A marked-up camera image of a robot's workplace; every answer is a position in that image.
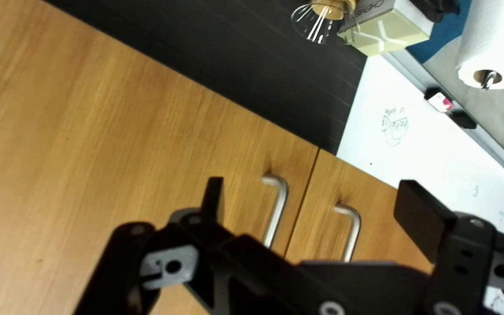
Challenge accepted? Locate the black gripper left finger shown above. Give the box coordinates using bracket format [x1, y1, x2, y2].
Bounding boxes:
[201, 176, 224, 222]

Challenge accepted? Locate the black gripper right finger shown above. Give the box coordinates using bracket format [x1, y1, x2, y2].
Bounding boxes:
[393, 180, 456, 262]

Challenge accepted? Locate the wooden cupboard door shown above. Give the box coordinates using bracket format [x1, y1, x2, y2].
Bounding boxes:
[285, 150, 432, 272]
[0, 0, 318, 315]

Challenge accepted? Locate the white whiteboard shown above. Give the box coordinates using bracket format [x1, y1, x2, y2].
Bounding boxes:
[336, 55, 504, 232]

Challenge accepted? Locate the blue chair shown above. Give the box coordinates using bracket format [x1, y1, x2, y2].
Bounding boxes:
[407, 0, 470, 62]

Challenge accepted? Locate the white paper towel roll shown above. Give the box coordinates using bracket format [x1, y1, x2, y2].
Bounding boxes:
[456, 0, 504, 89]

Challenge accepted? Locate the glass coffee carafe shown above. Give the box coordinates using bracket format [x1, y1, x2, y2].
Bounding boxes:
[290, 0, 357, 43]

